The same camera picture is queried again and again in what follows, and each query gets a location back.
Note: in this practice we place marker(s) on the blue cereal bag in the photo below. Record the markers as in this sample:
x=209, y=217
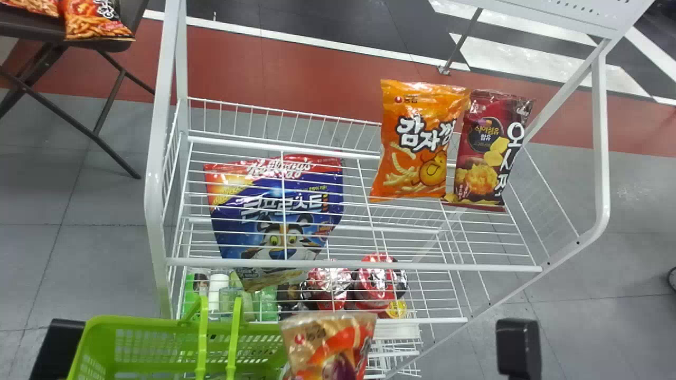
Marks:
x=296, y=184

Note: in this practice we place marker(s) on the red noodle cup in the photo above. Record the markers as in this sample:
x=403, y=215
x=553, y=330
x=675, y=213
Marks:
x=377, y=285
x=328, y=287

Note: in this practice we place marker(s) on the yellow can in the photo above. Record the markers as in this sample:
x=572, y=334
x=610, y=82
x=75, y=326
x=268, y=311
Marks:
x=396, y=309

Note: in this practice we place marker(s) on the beige orange snack packet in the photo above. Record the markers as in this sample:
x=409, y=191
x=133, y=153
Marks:
x=327, y=343

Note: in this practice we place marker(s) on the white bottle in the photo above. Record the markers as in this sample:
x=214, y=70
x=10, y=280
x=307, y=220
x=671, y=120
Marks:
x=217, y=290

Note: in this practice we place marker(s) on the dark red snack packet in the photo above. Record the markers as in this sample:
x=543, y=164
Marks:
x=494, y=153

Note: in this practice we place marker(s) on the green basket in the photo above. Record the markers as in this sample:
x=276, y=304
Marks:
x=137, y=348

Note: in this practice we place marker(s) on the dark side table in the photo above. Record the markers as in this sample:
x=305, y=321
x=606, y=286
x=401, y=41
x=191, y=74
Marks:
x=31, y=31

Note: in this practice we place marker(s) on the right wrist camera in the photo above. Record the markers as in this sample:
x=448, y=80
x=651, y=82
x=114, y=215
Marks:
x=518, y=348

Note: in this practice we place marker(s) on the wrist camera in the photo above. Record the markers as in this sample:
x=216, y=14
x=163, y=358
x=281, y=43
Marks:
x=518, y=348
x=55, y=348

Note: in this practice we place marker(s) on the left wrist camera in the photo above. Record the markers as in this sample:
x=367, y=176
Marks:
x=55, y=348

